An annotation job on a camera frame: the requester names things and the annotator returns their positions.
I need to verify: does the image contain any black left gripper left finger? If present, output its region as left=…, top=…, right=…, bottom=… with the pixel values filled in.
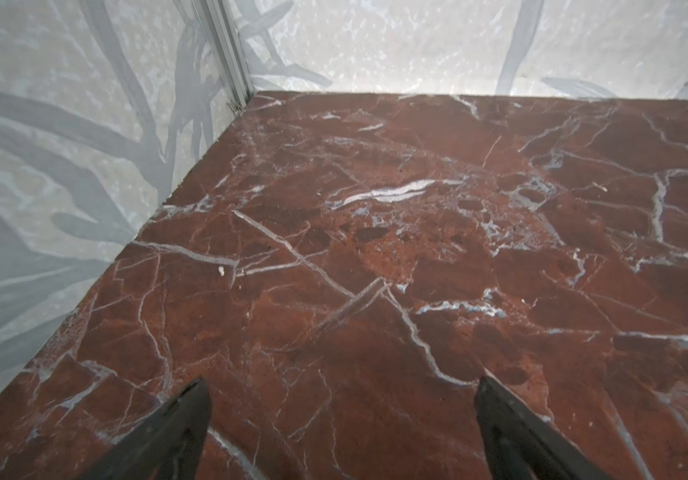
left=79, top=377, right=212, bottom=479

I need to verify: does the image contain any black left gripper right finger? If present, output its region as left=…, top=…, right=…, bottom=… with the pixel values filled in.
left=475, top=376, right=610, bottom=479

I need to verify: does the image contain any aluminium frame post left corner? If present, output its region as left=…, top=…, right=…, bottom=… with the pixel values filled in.
left=192, top=0, right=256, bottom=116

